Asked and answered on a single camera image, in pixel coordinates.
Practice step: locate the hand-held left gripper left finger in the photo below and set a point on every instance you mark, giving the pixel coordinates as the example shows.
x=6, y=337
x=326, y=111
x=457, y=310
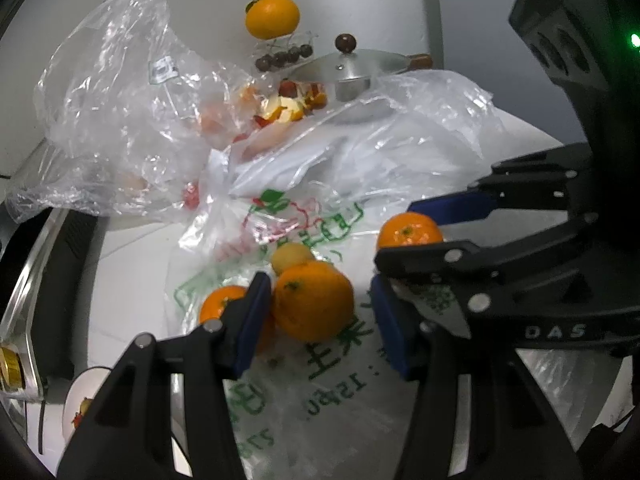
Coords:
x=252, y=320

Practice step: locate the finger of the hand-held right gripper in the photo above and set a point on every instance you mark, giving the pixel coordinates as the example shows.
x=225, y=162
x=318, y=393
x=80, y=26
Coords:
x=450, y=260
x=450, y=207

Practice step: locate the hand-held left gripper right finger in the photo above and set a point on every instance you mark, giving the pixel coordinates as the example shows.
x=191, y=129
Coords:
x=390, y=325

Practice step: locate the small mandarin orange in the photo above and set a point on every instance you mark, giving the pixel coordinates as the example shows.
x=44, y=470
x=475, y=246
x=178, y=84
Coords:
x=407, y=230

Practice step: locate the large mandarin orange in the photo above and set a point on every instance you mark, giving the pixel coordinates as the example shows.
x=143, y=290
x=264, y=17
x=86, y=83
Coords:
x=315, y=300

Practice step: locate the white printed plastic bag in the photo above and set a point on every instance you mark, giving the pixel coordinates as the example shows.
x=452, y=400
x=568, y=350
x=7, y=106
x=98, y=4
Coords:
x=325, y=200

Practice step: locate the white round plate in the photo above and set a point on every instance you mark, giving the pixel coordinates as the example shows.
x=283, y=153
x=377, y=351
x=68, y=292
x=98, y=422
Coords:
x=82, y=385

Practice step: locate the red cherry tomato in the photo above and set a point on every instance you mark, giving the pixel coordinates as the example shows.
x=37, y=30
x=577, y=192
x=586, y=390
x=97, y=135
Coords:
x=80, y=417

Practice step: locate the small yellow fruit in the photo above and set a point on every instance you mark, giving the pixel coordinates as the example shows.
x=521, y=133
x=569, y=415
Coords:
x=292, y=255

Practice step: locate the orange peel pieces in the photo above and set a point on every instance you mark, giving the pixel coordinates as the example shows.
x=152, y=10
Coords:
x=282, y=110

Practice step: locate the stainless steel induction cooker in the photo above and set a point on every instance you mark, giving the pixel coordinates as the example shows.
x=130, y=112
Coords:
x=55, y=270

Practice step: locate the dark berry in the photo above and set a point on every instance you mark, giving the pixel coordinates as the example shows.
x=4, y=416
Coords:
x=278, y=59
x=262, y=63
x=292, y=54
x=305, y=50

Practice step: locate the clear plastic bag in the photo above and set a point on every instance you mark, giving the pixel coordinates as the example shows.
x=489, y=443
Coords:
x=115, y=110

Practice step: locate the orange with leaf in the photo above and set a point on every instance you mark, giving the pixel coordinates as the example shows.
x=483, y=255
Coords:
x=272, y=17

